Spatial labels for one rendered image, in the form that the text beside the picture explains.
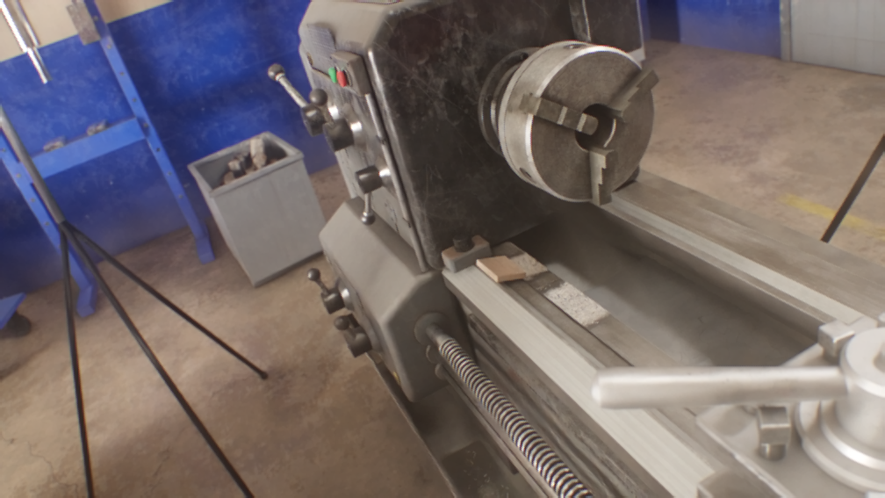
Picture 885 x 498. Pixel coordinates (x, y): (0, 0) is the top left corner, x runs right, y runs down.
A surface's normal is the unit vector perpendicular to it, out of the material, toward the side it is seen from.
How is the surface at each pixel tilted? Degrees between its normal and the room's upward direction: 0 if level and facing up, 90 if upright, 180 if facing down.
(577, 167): 90
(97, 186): 90
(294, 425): 0
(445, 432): 0
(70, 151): 90
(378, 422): 0
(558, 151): 90
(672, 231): 49
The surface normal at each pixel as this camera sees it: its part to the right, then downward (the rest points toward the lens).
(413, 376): 0.40, 0.36
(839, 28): -0.88, 0.40
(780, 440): -0.23, 0.53
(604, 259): -0.25, -0.84
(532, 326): -0.72, -0.44
